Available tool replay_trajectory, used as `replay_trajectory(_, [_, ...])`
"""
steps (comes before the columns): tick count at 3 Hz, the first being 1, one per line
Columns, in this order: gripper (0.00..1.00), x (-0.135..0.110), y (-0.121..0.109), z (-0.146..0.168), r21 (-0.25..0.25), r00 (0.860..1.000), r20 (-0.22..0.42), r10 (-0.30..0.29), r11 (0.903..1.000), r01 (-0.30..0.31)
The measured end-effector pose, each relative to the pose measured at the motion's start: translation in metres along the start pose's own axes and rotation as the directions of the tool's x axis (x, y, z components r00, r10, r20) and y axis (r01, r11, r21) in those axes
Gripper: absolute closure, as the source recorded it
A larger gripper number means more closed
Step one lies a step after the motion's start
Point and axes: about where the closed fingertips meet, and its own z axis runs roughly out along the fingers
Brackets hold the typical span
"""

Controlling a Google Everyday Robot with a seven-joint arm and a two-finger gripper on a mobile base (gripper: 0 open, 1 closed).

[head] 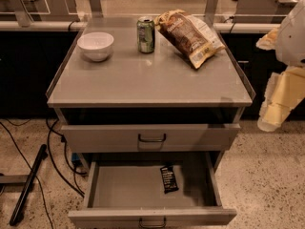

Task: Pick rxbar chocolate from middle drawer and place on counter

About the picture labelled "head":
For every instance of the black rxbar chocolate bar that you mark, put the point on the black rxbar chocolate bar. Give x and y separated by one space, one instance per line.
169 180

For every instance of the grey top drawer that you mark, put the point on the grey top drawer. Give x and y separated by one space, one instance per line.
123 138

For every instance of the white horizontal rail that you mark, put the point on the white horizontal rail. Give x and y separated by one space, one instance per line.
76 26

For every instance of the brown chip bag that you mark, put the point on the brown chip bag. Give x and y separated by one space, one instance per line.
190 35

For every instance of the grey background desk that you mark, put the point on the grey background desk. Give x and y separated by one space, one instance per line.
262 11

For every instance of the white ceramic bowl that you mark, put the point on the white ceramic bowl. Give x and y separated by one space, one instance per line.
97 46

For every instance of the black bar on floor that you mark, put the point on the black bar on floor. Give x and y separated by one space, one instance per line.
17 214

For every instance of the green soda can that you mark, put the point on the green soda can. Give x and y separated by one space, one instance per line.
145 34

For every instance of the grey metal drawer cabinet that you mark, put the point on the grey metal drawer cabinet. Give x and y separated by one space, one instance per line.
162 87

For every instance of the grey open middle drawer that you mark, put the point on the grey open middle drawer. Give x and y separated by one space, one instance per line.
122 188

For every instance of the black drawer handle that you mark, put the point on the black drawer handle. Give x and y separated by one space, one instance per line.
145 224
152 140

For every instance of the black top drawer handle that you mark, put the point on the black top drawer handle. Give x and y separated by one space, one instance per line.
152 140

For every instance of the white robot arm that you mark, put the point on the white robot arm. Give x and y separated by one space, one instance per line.
290 44

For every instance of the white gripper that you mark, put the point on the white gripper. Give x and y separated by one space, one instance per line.
293 37

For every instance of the black middle drawer handle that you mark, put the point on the black middle drawer handle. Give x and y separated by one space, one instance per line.
145 224

